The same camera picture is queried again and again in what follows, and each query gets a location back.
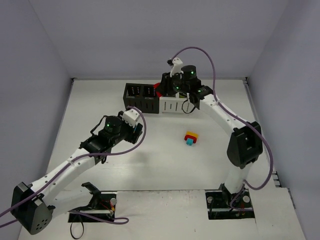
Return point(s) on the large red lego brick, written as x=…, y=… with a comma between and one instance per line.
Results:
x=158, y=89

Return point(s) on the yellow red arch lego stack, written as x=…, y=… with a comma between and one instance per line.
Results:
x=191, y=135

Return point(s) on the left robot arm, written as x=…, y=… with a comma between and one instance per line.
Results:
x=34, y=205

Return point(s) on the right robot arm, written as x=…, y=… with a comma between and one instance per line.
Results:
x=244, y=146

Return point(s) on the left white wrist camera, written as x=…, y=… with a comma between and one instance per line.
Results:
x=130, y=116

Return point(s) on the white double bin container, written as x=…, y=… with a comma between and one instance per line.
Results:
x=176, y=104

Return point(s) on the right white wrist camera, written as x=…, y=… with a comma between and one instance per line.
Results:
x=176, y=66

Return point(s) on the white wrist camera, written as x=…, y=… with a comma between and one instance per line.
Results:
x=176, y=66
x=130, y=116

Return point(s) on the black double bin container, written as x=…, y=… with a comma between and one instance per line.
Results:
x=142, y=96

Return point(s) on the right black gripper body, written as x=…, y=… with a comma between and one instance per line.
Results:
x=164, y=85

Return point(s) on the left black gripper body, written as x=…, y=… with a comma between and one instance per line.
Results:
x=137, y=130

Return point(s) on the cyan small lego brick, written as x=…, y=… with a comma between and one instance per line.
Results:
x=189, y=141

